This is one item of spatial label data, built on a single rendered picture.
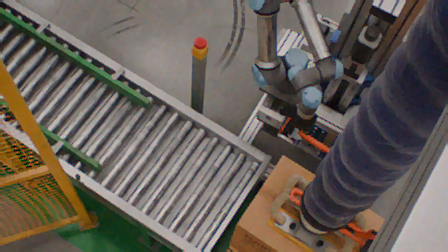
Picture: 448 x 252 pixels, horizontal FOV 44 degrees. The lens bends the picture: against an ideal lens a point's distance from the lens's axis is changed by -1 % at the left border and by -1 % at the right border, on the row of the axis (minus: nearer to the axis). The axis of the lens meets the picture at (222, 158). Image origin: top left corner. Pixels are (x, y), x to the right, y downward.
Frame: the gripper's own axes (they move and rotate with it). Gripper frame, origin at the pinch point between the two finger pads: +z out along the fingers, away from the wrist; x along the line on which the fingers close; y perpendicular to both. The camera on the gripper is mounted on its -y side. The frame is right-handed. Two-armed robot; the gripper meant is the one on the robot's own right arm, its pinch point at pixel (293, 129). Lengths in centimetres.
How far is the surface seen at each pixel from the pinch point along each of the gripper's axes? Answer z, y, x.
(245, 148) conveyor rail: 61, -22, 4
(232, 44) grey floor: 119, -82, 92
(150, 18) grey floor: 118, -143, 76
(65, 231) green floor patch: 119, -93, -83
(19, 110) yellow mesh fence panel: -45, -81, -72
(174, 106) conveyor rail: 60, -69, 3
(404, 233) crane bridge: -184, 30, -94
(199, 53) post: 20, -63, 19
